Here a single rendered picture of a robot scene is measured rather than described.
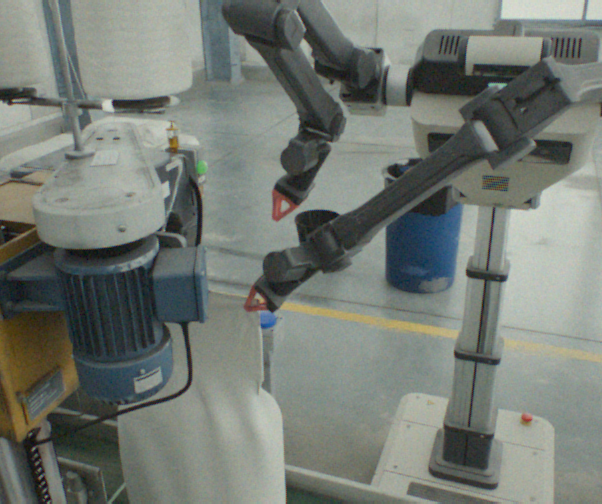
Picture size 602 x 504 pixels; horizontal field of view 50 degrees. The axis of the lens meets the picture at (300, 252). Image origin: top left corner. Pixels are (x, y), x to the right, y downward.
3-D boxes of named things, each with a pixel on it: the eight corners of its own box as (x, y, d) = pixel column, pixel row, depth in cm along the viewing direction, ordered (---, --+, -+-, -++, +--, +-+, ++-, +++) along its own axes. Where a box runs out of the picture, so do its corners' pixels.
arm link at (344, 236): (542, 145, 95) (506, 86, 98) (528, 144, 91) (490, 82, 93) (344, 274, 121) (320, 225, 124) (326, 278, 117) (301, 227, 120)
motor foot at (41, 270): (104, 294, 102) (96, 244, 98) (55, 331, 92) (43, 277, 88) (56, 285, 105) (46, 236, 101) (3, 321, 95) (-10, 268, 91)
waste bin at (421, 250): (467, 264, 386) (477, 160, 358) (455, 305, 342) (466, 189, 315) (388, 254, 401) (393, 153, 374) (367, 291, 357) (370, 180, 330)
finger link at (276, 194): (257, 215, 139) (276, 181, 134) (269, 204, 145) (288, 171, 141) (283, 232, 139) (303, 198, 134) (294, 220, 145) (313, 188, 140)
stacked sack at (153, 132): (185, 137, 481) (183, 117, 474) (154, 152, 444) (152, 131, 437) (110, 131, 502) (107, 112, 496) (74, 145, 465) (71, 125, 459)
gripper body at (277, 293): (250, 288, 123) (276, 268, 119) (270, 266, 132) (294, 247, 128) (273, 313, 124) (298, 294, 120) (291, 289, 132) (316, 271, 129)
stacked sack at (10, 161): (113, 154, 444) (110, 133, 438) (45, 183, 389) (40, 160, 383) (64, 148, 460) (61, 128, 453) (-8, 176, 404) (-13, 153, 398)
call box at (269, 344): (285, 336, 173) (284, 317, 170) (274, 352, 166) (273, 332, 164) (258, 331, 175) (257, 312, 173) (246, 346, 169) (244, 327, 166)
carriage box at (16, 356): (139, 338, 128) (116, 189, 115) (17, 450, 99) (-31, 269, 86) (39, 318, 136) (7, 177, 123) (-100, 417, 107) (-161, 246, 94)
